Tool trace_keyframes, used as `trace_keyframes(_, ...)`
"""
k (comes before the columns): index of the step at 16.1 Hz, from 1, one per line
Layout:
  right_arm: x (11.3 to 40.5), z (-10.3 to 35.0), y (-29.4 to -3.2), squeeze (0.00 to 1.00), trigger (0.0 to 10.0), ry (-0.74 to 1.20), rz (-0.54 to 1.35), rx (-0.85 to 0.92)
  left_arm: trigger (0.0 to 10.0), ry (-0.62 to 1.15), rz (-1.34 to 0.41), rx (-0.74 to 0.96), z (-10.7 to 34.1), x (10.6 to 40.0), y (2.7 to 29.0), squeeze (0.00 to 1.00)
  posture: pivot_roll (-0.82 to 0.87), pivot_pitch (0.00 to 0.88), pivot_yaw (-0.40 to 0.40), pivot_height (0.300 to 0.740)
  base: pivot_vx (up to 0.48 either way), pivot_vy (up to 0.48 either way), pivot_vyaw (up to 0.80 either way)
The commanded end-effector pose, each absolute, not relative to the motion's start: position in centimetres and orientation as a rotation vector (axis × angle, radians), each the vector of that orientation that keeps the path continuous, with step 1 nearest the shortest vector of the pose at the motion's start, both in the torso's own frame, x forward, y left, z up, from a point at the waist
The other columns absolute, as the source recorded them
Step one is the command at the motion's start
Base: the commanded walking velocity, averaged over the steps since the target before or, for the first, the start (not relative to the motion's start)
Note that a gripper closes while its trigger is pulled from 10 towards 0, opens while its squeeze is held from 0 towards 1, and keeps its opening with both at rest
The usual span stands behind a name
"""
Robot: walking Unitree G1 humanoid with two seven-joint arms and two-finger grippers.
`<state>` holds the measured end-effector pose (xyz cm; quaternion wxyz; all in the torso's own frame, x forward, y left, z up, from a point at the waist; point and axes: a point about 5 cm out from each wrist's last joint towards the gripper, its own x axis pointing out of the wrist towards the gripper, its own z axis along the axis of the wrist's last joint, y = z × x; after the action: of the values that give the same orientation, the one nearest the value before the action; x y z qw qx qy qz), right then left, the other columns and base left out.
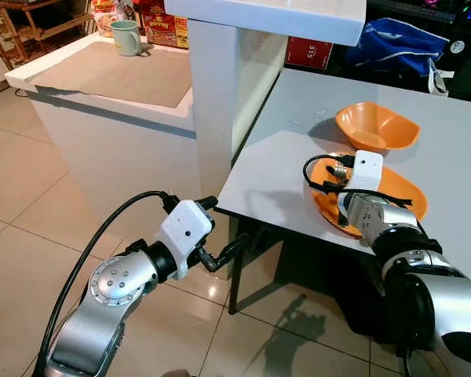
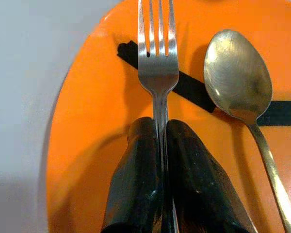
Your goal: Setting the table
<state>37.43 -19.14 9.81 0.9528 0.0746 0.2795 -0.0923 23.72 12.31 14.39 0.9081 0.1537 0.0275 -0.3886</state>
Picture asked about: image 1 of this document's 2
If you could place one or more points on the gold metal spoon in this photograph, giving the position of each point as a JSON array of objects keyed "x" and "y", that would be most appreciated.
[{"x": 340, "y": 168}]

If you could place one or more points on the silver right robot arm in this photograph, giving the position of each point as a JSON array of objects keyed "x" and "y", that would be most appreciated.
[{"x": 432, "y": 290}]

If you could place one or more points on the dark table leg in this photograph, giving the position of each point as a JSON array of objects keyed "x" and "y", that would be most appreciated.
[{"x": 237, "y": 267}]

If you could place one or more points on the orange plastic plate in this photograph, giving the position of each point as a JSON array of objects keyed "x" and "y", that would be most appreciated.
[{"x": 400, "y": 192}]

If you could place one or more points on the orange plastic bowl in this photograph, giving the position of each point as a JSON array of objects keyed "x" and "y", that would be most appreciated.
[{"x": 377, "y": 126}]

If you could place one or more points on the white bar counter with pillar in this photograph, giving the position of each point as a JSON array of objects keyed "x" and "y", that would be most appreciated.
[{"x": 220, "y": 102}]

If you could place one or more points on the white low counter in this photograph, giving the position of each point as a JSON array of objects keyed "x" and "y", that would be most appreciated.
[{"x": 110, "y": 145}]

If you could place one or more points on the red cardboard box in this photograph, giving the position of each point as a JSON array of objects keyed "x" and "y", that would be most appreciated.
[{"x": 308, "y": 53}]

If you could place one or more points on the blue fabric bag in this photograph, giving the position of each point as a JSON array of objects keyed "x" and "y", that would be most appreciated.
[{"x": 396, "y": 51}]

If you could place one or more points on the brown counter mat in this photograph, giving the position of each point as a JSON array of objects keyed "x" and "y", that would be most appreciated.
[{"x": 118, "y": 75}]

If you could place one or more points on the pale green mug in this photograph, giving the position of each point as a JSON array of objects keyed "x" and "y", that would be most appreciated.
[{"x": 125, "y": 38}]

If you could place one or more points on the red snack packages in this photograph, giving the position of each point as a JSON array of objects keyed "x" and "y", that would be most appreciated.
[{"x": 161, "y": 23}]

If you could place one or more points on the wooden shelf rack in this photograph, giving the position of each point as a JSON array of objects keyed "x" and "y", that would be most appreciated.
[{"x": 27, "y": 27}]

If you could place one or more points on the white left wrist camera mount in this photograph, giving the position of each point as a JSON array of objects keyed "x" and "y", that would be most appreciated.
[{"x": 184, "y": 232}]

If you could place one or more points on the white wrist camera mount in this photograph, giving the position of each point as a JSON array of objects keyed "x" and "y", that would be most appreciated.
[
  {"x": 365, "y": 169},
  {"x": 184, "y": 232}
]

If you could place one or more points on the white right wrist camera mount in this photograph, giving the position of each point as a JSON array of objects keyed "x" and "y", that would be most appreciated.
[{"x": 365, "y": 169}]

